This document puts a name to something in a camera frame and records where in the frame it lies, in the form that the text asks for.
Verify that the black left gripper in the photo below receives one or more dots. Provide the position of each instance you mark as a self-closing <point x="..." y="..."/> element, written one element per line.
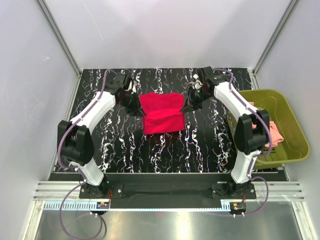
<point x="137" y="110"/>

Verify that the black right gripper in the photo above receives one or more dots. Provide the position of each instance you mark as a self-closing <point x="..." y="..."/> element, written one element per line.
<point x="191" y="105"/>

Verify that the red t shirt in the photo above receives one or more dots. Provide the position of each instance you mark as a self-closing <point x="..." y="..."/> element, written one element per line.
<point x="162" y="113"/>

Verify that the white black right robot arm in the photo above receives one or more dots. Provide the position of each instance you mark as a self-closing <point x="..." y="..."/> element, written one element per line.
<point x="252" y="131"/>

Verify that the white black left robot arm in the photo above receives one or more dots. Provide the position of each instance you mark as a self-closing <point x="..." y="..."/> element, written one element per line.
<point x="74" y="137"/>

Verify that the pink t shirt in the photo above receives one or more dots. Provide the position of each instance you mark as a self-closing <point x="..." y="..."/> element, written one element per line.
<point x="276" y="137"/>

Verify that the left small connector board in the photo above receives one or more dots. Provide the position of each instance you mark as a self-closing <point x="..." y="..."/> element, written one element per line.
<point x="103" y="205"/>

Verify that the small connector board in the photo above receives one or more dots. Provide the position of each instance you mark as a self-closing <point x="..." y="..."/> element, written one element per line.
<point x="238" y="206"/>
<point x="103" y="205"/>

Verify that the olive green plastic bin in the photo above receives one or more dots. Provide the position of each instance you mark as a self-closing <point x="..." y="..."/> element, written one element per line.
<point x="294" y="147"/>

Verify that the right small connector board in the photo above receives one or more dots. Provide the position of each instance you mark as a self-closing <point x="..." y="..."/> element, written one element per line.
<point x="238" y="206"/>

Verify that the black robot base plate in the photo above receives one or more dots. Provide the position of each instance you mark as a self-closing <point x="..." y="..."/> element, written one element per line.
<point x="167" y="191"/>

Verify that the aluminium frame rail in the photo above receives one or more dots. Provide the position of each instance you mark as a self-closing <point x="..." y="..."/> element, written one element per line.
<point x="65" y="195"/>

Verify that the left aluminium corner post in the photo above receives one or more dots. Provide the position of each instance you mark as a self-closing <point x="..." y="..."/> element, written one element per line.
<point x="45" y="10"/>

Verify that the aluminium corner post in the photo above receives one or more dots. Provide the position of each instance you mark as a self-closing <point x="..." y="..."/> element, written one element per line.
<point x="45" y="10"/>
<point x="275" y="35"/>

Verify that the right aluminium corner post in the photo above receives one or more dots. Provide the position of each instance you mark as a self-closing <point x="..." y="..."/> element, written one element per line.
<point x="275" y="35"/>

